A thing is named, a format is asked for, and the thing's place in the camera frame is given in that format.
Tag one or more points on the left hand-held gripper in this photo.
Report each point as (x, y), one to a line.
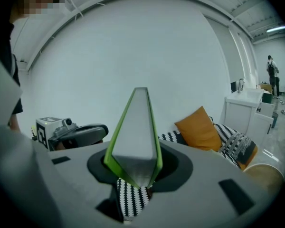
(85, 133)

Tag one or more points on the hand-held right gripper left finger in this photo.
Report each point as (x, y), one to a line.
(50, 189)

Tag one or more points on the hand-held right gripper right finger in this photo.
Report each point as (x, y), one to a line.
(204, 208)

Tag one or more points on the black white patterned seat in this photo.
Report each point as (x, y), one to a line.
(130, 198)

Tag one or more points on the person's left forearm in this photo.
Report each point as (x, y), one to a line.
(14, 123)

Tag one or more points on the round wooden side table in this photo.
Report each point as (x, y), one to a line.
(266, 177)

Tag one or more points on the grey patterned cushion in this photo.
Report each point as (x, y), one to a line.
(240, 144)

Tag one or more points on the orange cushion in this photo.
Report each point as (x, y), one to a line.
(199, 129)

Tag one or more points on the white sink cabinet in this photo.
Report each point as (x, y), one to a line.
(242, 113)

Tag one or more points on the teal waste bin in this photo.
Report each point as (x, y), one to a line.
(274, 119)

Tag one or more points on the chrome faucet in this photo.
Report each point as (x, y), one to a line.
(240, 85)

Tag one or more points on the cardboard box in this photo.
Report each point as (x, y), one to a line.
(264, 87)

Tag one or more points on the ceiling tube light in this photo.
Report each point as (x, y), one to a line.
(276, 28)

